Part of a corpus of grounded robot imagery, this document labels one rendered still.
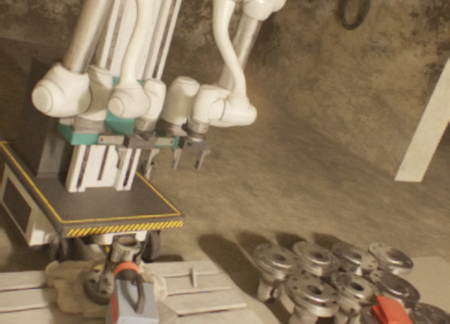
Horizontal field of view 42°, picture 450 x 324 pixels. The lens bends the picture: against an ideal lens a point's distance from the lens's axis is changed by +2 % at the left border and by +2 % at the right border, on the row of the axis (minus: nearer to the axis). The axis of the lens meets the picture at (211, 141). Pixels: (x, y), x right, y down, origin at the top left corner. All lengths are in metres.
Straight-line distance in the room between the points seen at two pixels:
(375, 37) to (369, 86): 0.51
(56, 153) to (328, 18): 4.64
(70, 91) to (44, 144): 0.65
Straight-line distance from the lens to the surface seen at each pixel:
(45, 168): 3.02
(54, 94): 2.35
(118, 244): 2.46
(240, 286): 3.20
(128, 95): 2.21
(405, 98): 6.12
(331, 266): 3.22
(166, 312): 2.44
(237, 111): 2.56
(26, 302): 2.48
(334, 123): 6.69
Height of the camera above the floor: 1.61
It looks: 18 degrees down
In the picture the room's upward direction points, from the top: 17 degrees clockwise
